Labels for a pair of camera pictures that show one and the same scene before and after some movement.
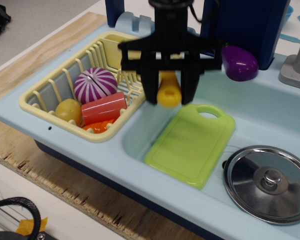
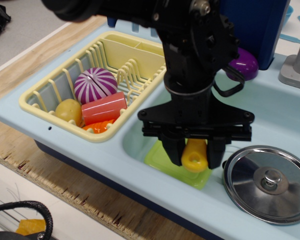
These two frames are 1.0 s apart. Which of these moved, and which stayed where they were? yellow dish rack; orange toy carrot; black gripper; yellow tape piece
Moved: black gripper
Stayed: yellow dish rack; orange toy carrot; yellow tape piece
